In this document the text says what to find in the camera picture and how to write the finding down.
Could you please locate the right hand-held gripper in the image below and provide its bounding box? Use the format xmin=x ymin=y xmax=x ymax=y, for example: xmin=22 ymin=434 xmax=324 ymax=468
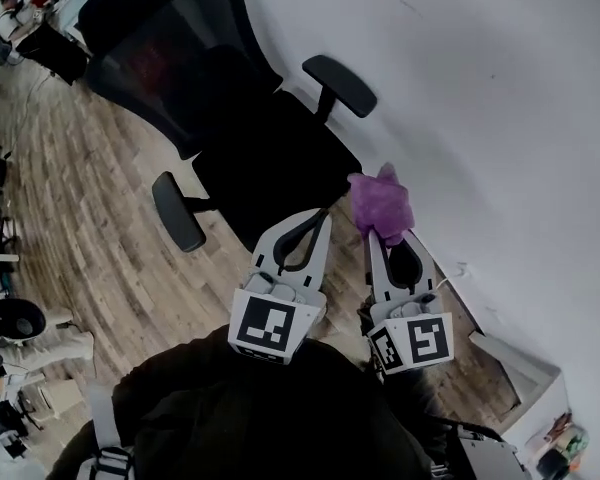
xmin=358 ymin=229 xmax=455 ymax=377

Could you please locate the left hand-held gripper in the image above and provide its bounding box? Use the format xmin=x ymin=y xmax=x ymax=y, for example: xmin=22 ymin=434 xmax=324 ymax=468
xmin=228 ymin=208 xmax=333 ymax=367

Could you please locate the purple cloth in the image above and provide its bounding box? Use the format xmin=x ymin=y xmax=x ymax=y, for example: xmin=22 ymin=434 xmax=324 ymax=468
xmin=348 ymin=161 xmax=415 ymax=247

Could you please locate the black mesh office chair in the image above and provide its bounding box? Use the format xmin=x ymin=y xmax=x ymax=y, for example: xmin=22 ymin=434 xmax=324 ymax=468
xmin=83 ymin=0 xmax=286 ymax=162

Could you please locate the person's left forearm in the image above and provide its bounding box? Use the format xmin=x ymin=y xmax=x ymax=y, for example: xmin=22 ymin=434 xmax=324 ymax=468
xmin=110 ymin=335 xmax=331 ymax=419

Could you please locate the person's right forearm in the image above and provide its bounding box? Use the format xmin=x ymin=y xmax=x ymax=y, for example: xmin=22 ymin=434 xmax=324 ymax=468
xmin=374 ymin=367 xmax=434 ymax=419

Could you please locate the black chair seat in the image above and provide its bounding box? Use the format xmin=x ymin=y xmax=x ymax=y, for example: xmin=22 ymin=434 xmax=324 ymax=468
xmin=189 ymin=87 xmax=364 ymax=254

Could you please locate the person's black jacket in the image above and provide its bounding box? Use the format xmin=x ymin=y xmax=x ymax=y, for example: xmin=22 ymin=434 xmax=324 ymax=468
xmin=54 ymin=337 xmax=431 ymax=480

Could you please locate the white table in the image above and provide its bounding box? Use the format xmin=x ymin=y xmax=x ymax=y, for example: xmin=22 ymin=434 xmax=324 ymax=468
xmin=468 ymin=331 xmax=600 ymax=480

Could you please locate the black body-worn device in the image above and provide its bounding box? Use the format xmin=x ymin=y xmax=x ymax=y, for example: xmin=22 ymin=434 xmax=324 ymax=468
xmin=429 ymin=417 xmax=524 ymax=480

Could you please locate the small potted plant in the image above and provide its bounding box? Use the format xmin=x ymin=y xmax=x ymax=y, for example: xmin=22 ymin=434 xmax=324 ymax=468
xmin=564 ymin=427 xmax=589 ymax=459

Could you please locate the beige padded stand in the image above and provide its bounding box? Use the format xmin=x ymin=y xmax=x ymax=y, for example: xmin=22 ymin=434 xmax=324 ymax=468
xmin=27 ymin=307 xmax=96 ymax=369

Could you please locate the cardboard box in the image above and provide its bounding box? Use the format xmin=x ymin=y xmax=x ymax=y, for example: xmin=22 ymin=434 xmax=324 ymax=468
xmin=39 ymin=377 xmax=86 ymax=414

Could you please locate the black round device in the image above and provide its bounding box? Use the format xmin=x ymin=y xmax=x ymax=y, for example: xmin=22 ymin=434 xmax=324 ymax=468
xmin=0 ymin=297 xmax=47 ymax=342

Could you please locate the grey body strap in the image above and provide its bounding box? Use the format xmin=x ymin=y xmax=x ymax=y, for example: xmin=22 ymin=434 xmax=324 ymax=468
xmin=82 ymin=382 xmax=136 ymax=480

